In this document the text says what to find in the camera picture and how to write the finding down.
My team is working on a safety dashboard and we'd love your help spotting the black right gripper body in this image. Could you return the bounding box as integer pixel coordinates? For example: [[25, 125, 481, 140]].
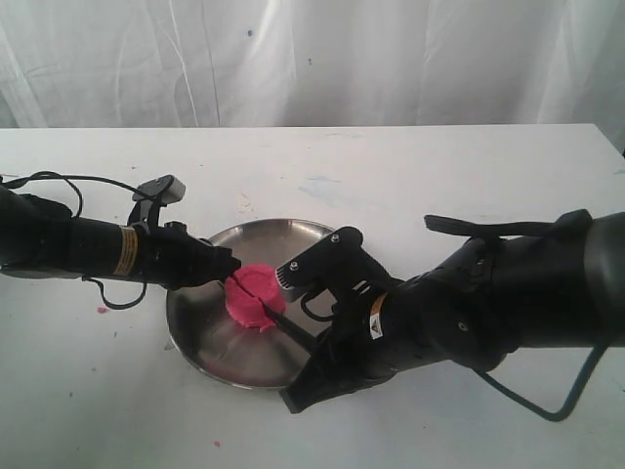
[[312, 273, 426, 392]]

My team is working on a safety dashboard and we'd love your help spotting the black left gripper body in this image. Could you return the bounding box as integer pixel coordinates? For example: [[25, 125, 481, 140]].
[[116, 222, 215, 288]]

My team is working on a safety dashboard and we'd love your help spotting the pink clay lump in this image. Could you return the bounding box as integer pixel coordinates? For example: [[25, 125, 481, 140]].
[[225, 264, 286, 332]]

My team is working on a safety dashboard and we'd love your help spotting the black serrated knife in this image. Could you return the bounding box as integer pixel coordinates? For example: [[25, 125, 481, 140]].
[[262, 303, 316, 355]]

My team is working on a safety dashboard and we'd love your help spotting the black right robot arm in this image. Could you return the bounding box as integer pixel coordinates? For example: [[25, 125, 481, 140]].
[[276, 209, 624, 422]]

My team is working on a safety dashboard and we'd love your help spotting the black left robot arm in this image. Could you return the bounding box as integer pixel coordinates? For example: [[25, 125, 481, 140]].
[[1, 176, 241, 289]]

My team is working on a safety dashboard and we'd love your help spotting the white backdrop curtain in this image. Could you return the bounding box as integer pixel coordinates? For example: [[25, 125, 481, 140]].
[[1, 1, 624, 140]]

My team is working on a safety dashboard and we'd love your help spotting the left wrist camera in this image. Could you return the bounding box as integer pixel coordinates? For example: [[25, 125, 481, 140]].
[[132, 175, 187, 205]]

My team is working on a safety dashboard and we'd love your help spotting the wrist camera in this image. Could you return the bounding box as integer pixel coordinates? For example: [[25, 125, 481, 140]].
[[275, 226, 363, 303], [132, 175, 187, 205]]

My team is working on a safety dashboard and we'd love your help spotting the right camera cable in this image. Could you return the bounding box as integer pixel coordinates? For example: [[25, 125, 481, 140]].
[[300, 287, 343, 323]]

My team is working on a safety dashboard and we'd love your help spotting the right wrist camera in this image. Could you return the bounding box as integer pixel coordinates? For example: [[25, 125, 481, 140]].
[[275, 226, 363, 303]]

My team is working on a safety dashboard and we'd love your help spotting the left black cable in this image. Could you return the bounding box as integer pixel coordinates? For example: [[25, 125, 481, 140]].
[[0, 170, 150, 310]]

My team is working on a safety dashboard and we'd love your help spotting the teal right arm cable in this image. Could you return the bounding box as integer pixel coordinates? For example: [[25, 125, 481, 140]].
[[480, 345, 602, 422]]

